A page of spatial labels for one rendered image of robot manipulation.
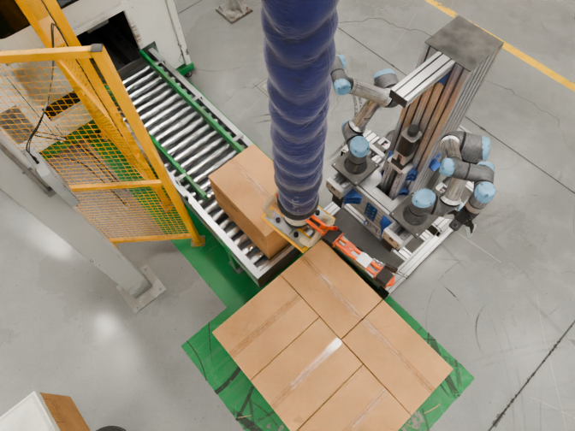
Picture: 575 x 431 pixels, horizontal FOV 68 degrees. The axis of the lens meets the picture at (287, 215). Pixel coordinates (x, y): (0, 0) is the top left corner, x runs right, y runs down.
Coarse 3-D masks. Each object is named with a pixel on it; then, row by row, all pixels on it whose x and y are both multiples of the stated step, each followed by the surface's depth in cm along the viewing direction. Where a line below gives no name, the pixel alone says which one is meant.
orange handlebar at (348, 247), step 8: (312, 216) 238; (312, 224) 236; (320, 224) 237; (320, 232) 234; (344, 240) 231; (344, 248) 229; (352, 248) 229; (352, 256) 227; (376, 264) 225; (392, 280) 221
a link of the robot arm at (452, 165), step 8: (448, 136) 209; (456, 136) 210; (440, 144) 211; (448, 144) 202; (456, 144) 203; (448, 152) 193; (456, 152) 191; (448, 160) 182; (456, 160) 183; (440, 168) 186; (448, 168) 181; (456, 168) 181; (464, 168) 180; (448, 176) 184; (456, 176) 182; (464, 176) 181
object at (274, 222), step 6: (276, 210) 254; (264, 216) 252; (276, 216) 251; (282, 216) 252; (270, 222) 250; (276, 222) 250; (276, 228) 248; (282, 234) 247; (294, 234) 243; (300, 234) 246; (306, 234) 247; (288, 240) 245; (294, 240) 244; (300, 246) 243; (306, 246) 243
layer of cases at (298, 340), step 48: (288, 288) 293; (336, 288) 292; (240, 336) 279; (288, 336) 279; (336, 336) 278; (384, 336) 278; (288, 384) 266; (336, 384) 265; (384, 384) 265; (432, 384) 264
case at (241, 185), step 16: (240, 160) 292; (256, 160) 292; (208, 176) 287; (224, 176) 286; (240, 176) 286; (256, 176) 286; (272, 176) 286; (224, 192) 281; (240, 192) 281; (256, 192) 280; (272, 192) 280; (224, 208) 311; (240, 208) 275; (256, 208) 275; (240, 224) 302; (256, 224) 270; (256, 240) 296; (272, 240) 279; (272, 256) 301
